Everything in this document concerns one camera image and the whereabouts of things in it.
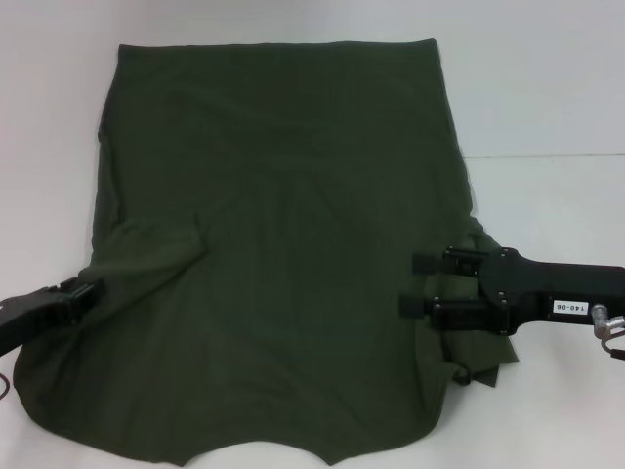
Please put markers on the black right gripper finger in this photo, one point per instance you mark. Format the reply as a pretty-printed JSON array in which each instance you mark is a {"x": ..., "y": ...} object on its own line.
[
  {"x": 446, "y": 264},
  {"x": 454, "y": 315}
]

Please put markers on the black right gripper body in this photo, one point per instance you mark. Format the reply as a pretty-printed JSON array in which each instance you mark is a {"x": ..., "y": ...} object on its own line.
[{"x": 527, "y": 293}]

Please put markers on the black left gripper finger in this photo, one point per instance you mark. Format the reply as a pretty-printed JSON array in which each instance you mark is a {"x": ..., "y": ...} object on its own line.
[
  {"x": 88, "y": 303},
  {"x": 73, "y": 288}
]

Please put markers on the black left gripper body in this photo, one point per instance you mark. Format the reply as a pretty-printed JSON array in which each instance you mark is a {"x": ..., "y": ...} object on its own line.
[{"x": 29, "y": 317}]

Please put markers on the dark green shirt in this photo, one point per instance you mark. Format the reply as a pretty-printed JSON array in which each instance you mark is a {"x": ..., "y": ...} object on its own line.
[{"x": 273, "y": 234}]

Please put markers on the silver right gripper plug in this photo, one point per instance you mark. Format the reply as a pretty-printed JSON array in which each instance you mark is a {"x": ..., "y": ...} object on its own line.
[{"x": 605, "y": 322}]

